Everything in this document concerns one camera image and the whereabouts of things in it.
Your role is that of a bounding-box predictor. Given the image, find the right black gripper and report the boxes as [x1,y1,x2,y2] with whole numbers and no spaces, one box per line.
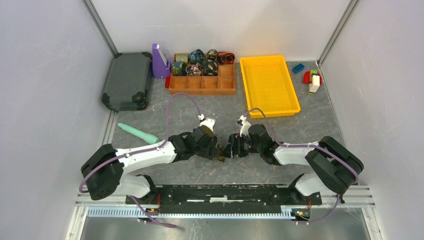
[219,133,263,159]

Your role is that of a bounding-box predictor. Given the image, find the orange blue floral tie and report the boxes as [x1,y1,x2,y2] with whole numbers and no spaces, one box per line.
[212,147,226,163]

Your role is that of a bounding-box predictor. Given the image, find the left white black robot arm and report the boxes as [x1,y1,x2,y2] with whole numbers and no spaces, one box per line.
[80,125,219,204]

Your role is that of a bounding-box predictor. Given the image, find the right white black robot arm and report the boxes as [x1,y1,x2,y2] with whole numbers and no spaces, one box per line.
[220,124,364,204]

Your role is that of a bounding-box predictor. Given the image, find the teal green pen tool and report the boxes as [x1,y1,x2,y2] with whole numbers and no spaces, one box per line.
[117,123,160,145]

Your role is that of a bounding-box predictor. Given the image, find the orange compartment organizer box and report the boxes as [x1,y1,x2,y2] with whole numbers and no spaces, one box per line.
[168,64,236,95]

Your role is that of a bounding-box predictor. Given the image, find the yellow plastic tray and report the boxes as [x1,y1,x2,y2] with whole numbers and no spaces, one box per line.
[240,55,301,119]

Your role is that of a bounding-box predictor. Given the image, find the small red block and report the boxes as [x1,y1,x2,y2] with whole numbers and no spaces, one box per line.
[164,76,171,89]

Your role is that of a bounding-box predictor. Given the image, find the pink floral rolled tie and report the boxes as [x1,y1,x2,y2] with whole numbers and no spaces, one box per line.
[186,63,203,77]

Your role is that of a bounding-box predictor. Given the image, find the black floral rolled tie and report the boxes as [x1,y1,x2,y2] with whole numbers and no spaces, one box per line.
[202,59,218,76]

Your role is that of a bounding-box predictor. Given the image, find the teal navy rolled tie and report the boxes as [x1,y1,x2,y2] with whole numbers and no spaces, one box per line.
[171,61,187,77]

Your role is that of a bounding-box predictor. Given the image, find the purple dispenser stand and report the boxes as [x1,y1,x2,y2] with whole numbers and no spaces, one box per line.
[152,43,172,79]

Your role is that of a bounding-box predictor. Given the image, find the dark blue rolled tie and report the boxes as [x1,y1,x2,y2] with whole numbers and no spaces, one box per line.
[188,49,205,65]

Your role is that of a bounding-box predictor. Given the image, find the olive patterned rolled tie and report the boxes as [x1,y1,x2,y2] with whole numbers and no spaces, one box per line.
[174,53,189,64]

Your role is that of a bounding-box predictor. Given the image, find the orange black rolled tie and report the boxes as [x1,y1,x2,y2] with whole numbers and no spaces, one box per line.
[216,51,236,65]

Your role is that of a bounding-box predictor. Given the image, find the black yellow rolled tie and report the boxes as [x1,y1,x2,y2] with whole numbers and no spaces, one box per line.
[205,49,218,61]

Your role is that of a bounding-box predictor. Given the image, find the dark grey suitcase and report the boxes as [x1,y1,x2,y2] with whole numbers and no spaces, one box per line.
[101,51,153,111]

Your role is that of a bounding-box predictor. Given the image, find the cream toy block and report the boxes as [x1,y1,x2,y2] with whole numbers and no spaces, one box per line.
[308,74,321,94]

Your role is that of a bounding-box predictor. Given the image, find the red toy block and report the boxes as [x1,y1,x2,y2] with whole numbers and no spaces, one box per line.
[302,70,323,85]

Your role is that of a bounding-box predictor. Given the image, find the blue toy brick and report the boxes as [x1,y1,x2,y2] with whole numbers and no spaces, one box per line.
[292,63,305,74]

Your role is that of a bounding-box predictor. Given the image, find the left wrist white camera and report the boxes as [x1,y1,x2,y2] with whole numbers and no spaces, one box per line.
[198,114,216,133]

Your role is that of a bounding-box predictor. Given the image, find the wrist white camera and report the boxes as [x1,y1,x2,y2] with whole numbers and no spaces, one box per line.
[236,115,251,137]
[198,114,216,133]

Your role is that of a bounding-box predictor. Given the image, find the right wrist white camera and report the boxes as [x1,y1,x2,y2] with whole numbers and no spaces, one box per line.
[236,115,251,137]

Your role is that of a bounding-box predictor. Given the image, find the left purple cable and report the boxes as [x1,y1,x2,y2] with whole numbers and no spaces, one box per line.
[78,92,204,229]

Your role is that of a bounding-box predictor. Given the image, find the purple cable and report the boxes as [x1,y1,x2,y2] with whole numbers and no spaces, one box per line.
[78,92,204,229]
[242,107,361,225]

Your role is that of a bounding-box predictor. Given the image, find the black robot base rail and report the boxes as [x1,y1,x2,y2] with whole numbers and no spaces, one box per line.
[138,184,322,214]

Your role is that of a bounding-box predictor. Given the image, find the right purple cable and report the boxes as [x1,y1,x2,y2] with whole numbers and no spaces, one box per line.
[242,107,361,225]

